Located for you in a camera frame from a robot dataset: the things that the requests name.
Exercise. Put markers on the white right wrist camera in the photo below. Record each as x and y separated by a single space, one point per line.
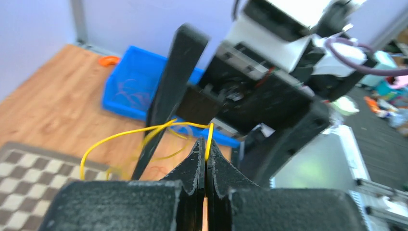
278 30

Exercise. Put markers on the blue plastic bin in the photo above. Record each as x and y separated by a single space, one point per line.
131 87

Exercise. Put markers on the small orange object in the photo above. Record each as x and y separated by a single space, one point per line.
109 60

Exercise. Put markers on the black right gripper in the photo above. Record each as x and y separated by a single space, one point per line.
238 91

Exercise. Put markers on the left aluminium frame post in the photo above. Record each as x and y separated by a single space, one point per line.
78 13

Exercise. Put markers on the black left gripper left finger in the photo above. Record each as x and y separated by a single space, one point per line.
173 203

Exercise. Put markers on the wooden chessboard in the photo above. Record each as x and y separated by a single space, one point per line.
30 177

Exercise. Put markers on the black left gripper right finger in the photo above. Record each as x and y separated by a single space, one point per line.
235 203

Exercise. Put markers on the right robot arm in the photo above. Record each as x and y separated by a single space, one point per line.
331 64

